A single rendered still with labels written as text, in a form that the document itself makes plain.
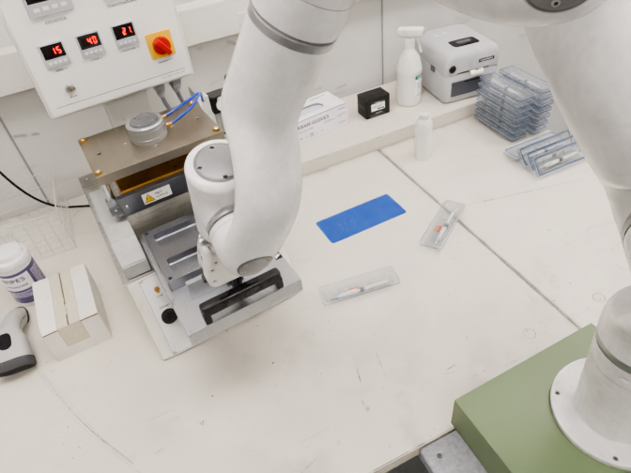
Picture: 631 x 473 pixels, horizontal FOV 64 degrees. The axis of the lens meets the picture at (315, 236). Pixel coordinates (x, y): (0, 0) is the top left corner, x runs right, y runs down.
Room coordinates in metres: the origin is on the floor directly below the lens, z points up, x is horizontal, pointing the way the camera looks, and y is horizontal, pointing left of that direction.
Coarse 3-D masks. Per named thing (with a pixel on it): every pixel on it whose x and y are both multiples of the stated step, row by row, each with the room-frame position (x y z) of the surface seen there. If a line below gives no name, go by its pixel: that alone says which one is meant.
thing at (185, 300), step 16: (144, 240) 0.80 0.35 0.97; (160, 272) 0.70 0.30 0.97; (288, 272) 0.65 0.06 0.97; (192, 288) 0.62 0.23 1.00; (208, 288) 0.63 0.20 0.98; (224, 288) 0.64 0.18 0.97; (272, 288) 0.62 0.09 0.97; (288, 288) 0.62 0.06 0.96; (176, 304) 0.61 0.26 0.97; (192, 304) 0.61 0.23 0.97; (240, 304) 0.59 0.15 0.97; (256, 304) 0.59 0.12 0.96; (272, 304) 0.61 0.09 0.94; (192, 320) 0.57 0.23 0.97; (224, 320) 0.57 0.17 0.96; (240, 320) 0.58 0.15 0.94; (192, 336) 0.54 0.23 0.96; (208, 336) 0.55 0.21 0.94
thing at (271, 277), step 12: (264, 276) 0.61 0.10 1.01; (276, 276) 0.61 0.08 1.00; (240, 288) 0.59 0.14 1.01; (252, 288) 0.59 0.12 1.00; (264, 288) 0.60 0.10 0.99; (216, 300) 0.57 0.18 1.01; (228, 300) 0.57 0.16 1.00; (240, 300) 0.58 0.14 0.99; (204, 312) 0.56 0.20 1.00; (216, 312) 0.56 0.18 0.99
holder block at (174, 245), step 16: (176, 224) 0.81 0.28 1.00; (192, 224) 0.82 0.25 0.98; (160, 240) 0.78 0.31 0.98; (176, 240) 0.76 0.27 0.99; (192, 240) 0.75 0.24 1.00; (160, 256) 0.72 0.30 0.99; (176, 256) 0.71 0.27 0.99; (192, 256) 0.72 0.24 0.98; (176, 272) 0.67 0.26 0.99; (192, 272) 0.66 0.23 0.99; (176, 288) 0.65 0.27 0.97
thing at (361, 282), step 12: (360, 276) 0.80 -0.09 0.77; (372, 276) 0.80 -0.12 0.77; (384, 276) 0.79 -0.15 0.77; (396, 276) 0.79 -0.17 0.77; (324, 288) 0.78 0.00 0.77; (336, 288) 0.78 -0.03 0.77; (348, 288) 0.77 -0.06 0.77; (360, 288) 0.77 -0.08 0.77; (372, 288) 0.76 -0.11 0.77; (324, 300) 0.75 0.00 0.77
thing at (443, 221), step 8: (448, 200) 1.03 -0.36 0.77; (440, 208) 1.00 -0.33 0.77; (448, 208) 1.00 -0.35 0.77; (456, 208) 1.00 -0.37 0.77; (440, 216) 0.98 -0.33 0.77; (448, 216) 0.97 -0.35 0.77; (456, 216) 0.97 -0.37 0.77; (432, 224) 0.95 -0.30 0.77; (440, 224) 0.94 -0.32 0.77; (448, 224) 0.94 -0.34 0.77; (432, 232) 0.92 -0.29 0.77; (440, 232) 0.92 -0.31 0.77; (448, 232) 0.91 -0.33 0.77; (424, 240) 0.89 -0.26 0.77; (432, 240) 0.89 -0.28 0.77; (440, 240) 0.89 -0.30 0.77
